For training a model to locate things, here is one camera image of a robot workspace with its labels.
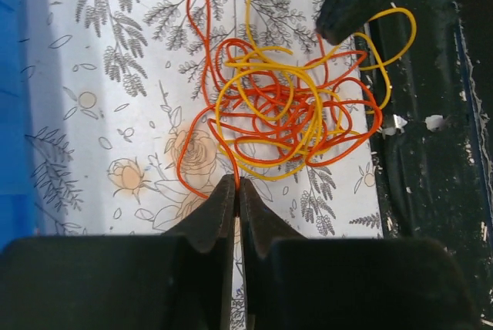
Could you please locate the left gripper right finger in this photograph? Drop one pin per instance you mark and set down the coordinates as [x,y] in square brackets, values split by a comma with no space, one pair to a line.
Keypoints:
[296,282]

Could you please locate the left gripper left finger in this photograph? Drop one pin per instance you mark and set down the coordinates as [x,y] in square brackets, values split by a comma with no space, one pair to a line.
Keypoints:
[181,279]

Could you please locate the blue three-compartment bin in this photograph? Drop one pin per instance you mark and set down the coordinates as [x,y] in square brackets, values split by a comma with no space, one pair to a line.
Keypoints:
[19,217]

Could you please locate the floral table mat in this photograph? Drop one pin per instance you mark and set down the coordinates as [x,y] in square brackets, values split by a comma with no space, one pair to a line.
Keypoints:
[141,106]

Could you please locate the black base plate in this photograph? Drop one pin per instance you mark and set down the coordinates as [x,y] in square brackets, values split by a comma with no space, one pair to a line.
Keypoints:
[434,164]

